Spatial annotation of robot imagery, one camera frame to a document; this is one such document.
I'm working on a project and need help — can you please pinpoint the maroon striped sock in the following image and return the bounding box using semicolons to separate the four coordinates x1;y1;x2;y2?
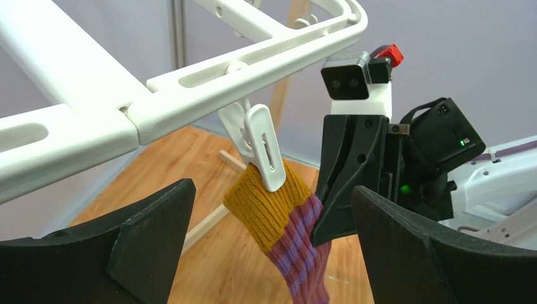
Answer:
223;164;331;303

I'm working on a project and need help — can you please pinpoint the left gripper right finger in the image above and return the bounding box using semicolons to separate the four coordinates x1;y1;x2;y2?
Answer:
352;186;536;303

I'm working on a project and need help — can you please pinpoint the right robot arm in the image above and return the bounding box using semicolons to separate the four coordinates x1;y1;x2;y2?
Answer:
310;98;536;246

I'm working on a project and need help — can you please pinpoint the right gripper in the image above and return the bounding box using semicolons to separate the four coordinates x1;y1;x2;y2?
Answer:
311;98;486;246

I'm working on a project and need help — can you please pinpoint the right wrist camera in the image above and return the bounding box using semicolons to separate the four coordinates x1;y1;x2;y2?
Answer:
320;44;404;118

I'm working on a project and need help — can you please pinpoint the white clip sock hanger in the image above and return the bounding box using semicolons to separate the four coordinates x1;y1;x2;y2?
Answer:
1;1;368;202

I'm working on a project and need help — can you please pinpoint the wooden drying rack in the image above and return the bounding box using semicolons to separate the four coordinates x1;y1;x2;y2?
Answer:
180;0;312;257

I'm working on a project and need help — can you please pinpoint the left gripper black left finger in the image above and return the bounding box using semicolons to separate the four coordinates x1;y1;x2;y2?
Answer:
1;179;196;303

